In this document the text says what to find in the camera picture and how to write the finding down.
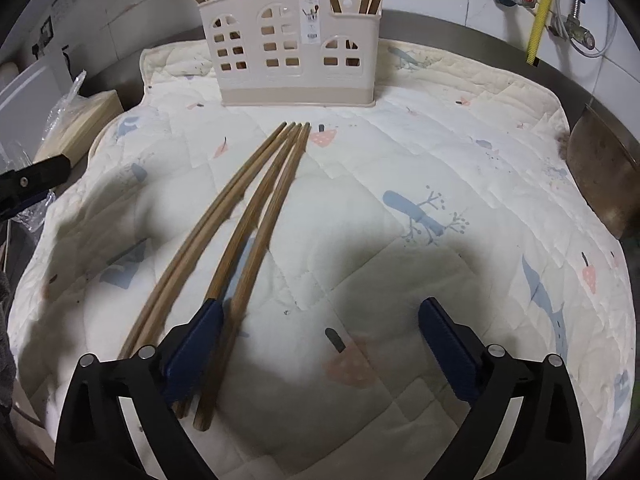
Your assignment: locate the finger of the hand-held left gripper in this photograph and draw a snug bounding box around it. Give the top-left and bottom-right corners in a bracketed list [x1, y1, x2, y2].
[0, 191, 48, 221]
[0, 154, 71, 202]

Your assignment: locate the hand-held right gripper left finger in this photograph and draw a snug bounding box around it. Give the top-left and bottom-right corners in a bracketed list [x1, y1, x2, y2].
[54, 298, 224, 480]

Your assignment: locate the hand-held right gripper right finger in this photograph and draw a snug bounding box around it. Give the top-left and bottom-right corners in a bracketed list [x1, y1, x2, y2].
[418, 297, 587, 480]

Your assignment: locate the beige plastic chopstick holder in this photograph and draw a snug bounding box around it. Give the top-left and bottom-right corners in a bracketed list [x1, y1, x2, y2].
[199, 0, 383, 109]

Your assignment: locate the clear plastic bag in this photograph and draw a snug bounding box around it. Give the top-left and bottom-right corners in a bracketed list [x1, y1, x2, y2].
[27, 72, 90, 232]

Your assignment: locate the beige wooden box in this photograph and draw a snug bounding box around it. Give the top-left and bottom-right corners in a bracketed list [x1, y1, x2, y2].
[32, 90, 125, 167]

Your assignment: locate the grey cloth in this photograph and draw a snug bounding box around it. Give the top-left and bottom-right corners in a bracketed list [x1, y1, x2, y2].
[0, 272, 19, 417]

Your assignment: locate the printed quilted mat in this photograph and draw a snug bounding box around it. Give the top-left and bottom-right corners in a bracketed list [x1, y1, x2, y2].
[7, 40, 636, 480]

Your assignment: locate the steel angle valve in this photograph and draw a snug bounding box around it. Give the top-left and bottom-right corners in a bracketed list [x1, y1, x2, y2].
[547, 12, 597, 52]

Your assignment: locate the black wall socket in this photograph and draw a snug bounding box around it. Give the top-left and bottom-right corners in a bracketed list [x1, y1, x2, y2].
[31, 16, 56, 59]

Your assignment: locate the steel pot with black handle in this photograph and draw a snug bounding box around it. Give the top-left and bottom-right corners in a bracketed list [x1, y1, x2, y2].
[565, 104, 640, 241]

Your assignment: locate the yellow gas hose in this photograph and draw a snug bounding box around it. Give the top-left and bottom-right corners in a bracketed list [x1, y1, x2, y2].
[525, 0, 559, 66]

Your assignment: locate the thin clear hose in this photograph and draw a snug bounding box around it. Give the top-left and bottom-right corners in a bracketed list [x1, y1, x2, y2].
[570, 0, 619, 57]

